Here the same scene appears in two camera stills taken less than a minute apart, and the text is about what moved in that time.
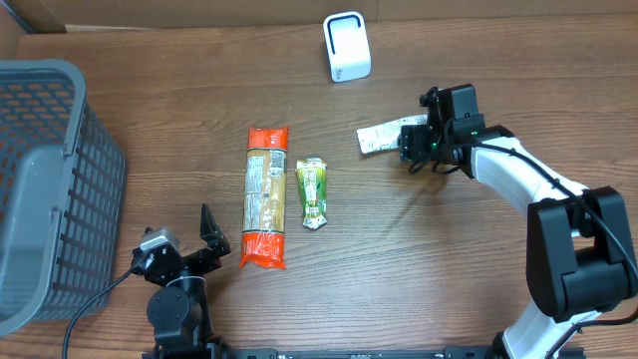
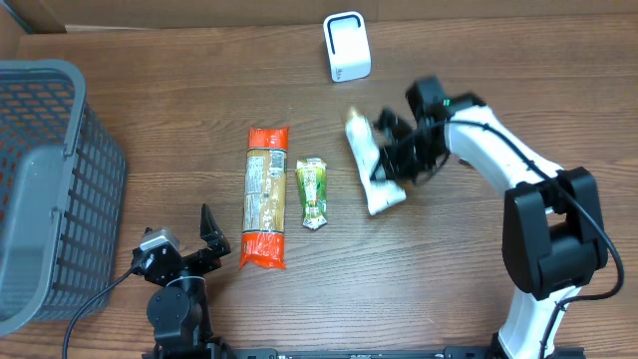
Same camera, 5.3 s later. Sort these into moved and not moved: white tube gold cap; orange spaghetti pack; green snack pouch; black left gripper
Moved: white tube gold cap
Not moved: black left gripper; orange spaghetti pack; green snack pouch
